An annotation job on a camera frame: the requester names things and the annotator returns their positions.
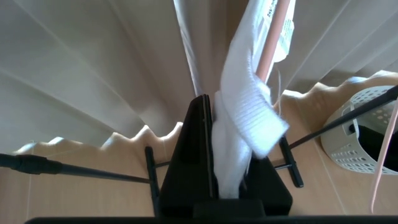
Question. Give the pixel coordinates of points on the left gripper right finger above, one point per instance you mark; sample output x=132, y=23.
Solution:
x=270, y=189

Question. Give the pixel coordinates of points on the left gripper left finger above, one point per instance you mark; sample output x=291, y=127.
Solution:
x=189, y=180

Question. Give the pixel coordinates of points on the white printed garment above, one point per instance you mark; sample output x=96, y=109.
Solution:
x=245, y=109

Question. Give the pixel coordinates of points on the white laundry basket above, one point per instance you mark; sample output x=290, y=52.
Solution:
x=342, y=152

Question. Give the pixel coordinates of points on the black clothes rack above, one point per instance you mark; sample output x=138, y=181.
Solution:
x=31, y=164

